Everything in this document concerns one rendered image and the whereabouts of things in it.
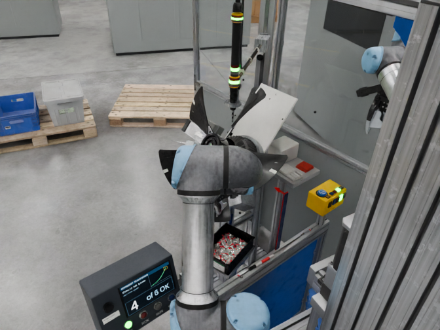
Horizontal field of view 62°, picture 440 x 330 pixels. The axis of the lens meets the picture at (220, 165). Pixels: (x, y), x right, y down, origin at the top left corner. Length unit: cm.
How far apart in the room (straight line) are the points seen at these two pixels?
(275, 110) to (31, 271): 206
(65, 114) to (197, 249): 357
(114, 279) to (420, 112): 88
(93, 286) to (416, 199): 86
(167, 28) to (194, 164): 621
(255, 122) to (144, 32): 523
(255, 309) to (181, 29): 640
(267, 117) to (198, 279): 116
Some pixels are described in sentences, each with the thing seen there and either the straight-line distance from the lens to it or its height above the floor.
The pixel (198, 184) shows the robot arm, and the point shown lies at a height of 155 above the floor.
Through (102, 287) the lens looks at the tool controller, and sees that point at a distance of 112.
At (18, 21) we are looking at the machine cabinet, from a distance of 867.
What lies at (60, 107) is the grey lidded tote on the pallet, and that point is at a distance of 435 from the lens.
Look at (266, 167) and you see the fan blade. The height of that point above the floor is 122.
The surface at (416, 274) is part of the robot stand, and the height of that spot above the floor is 163.
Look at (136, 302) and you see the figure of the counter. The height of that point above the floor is 117.
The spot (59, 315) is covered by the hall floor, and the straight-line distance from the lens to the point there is 270.
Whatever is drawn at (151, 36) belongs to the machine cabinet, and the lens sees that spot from 705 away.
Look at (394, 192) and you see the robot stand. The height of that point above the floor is 174.
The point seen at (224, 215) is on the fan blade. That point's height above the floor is 98.
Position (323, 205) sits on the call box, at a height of 105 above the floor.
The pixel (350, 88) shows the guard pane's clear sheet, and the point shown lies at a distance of 206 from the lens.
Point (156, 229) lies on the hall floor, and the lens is 305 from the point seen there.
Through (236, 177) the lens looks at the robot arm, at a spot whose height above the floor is 156.
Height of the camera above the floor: 211
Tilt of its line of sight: 34 degrees down
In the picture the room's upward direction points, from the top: 1 degrees clockwise
